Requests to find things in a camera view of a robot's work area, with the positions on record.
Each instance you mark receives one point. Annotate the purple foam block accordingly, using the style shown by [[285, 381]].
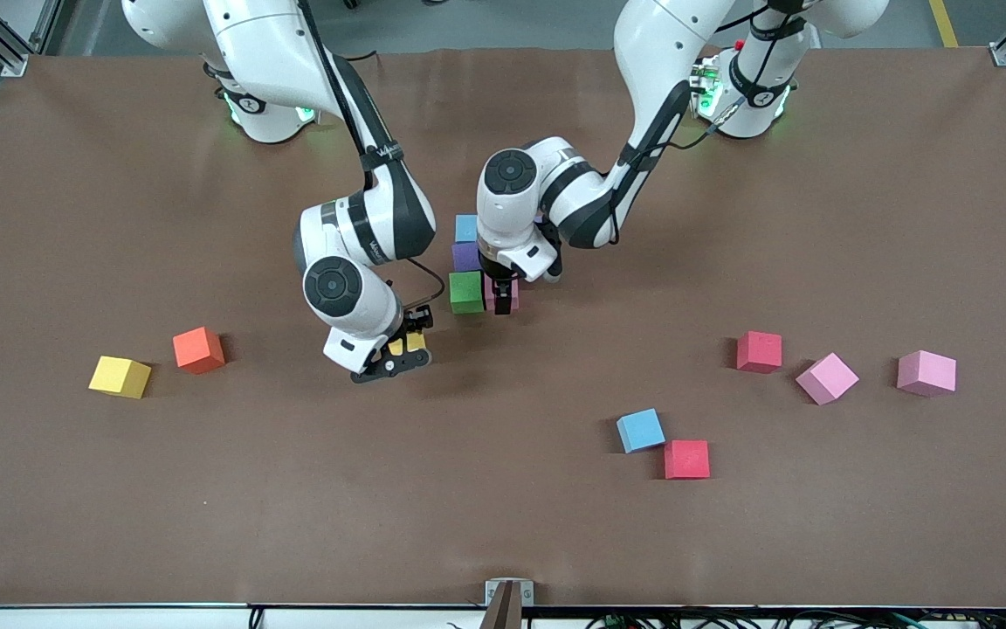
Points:
[[465, 256]]

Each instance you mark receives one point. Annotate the yellow foam block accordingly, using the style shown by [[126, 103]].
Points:
[[414, 342], [119, 376]]

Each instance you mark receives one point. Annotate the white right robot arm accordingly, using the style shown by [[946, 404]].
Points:
[[363, 227]]

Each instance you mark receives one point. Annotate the pink foam block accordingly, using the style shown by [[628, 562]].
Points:
[[926, 373], [513, 301], [827, 378]]

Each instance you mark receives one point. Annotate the red foam block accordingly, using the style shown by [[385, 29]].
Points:
[[686, 459], [759, 351]]

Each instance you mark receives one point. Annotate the orange foam block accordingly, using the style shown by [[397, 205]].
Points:
[[198, 349]]

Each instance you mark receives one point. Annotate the green foam block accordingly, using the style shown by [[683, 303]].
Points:
[[466, 293]]

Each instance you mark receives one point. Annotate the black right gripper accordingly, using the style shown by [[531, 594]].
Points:
[[409, 326]]

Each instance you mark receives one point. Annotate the metal table edge bracket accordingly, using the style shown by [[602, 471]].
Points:
[[509, 598]]

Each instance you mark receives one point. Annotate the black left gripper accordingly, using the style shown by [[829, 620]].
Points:
[[498, 268]]

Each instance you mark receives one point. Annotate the blue foam block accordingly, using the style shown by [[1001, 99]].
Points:
[[465, 229], [640, 430]]

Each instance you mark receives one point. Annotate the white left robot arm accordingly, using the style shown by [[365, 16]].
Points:
[[582, 201]]

